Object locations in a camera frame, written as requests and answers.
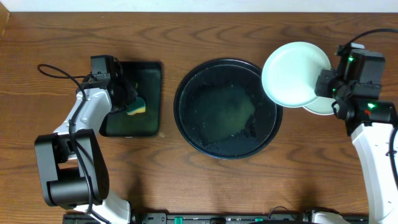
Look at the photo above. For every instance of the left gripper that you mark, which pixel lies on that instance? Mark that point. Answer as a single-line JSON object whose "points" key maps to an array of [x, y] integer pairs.
{"points": [[125, 94]]}

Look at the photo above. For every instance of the black round tray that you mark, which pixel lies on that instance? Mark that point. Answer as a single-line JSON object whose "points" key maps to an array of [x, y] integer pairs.
{"points": [[221, 109]]}

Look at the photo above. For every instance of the green yellow sponge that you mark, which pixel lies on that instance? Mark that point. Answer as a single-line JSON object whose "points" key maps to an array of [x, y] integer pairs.
{"points": [[138, 106]]}

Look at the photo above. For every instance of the black rectangular tray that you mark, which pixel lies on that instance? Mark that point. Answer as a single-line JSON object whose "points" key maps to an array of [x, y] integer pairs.
{"points": [[147, 78]]}

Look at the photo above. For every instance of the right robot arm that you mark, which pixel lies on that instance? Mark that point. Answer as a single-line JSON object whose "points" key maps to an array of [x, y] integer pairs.
{"points": [[372, 126]]}

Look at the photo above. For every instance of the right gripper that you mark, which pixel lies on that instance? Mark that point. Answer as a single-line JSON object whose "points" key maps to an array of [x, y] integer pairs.
{"points": [[323, 83]]}

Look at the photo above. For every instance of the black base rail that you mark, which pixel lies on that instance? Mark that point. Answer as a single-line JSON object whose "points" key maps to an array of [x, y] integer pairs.
{"points": [[162, 218]]}

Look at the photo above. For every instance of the mint plate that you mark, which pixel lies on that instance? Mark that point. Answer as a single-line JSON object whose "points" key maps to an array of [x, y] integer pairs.
{"points": [[290, 73], [321, 106]]}

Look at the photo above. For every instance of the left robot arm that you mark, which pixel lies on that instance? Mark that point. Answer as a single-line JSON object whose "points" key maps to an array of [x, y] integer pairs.
{"points": [[73, 174]]}

